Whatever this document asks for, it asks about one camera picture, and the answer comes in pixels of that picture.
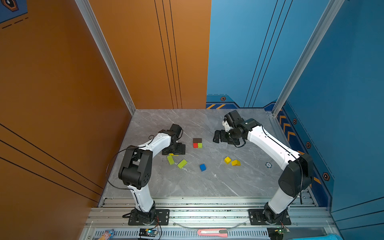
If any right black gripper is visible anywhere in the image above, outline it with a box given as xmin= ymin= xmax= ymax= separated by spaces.
xmin=211 ymin=128 xmax=239 ymax=145

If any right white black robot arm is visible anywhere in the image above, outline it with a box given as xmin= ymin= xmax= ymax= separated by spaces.
xmin=220 ymin=111 xmax=314 ymax=225

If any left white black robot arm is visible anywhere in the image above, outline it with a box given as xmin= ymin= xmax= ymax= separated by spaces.
xmin=107 ymin=124 xmax=186 ymax=226

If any yellow cube block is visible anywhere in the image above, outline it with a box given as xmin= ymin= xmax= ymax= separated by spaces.
xmin=224 ymin=157 xmax=232 ymax=164

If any yellow wedge block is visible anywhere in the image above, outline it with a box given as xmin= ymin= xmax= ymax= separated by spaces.
xmin=231 ymin=160 xmax=241 ymax=166

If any blue wood block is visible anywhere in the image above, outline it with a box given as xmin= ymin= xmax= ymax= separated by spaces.
xmin=200 ymin=164 xmax=207 ymax=172

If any green circuit board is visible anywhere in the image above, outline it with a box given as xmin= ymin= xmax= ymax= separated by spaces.
xmin=138 ymin=229 xmax=160 ymax=240

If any pink utility knife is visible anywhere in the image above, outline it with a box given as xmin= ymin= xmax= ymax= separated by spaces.
xmin=198 ymin=229 xmax=228 ymax=238

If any right small circuit board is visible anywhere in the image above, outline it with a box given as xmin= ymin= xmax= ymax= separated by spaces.
xmin=275 ymin=228 xmax=290 ymax=235

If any colourful snack wrapper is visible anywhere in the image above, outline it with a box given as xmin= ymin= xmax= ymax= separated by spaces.
xmin=98 ymin=230 xmax=115 ymax=240

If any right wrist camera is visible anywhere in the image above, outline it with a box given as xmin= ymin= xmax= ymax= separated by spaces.
xmin=222 ymin=110 xmax=244 ymax=132

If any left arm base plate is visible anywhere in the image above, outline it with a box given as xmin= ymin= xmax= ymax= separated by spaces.
xmin=128 ymin=209 xmax=170 ymax=226

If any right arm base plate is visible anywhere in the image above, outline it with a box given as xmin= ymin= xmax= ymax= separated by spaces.
xmin=248 ymin=209 xmax=292 ymax=226

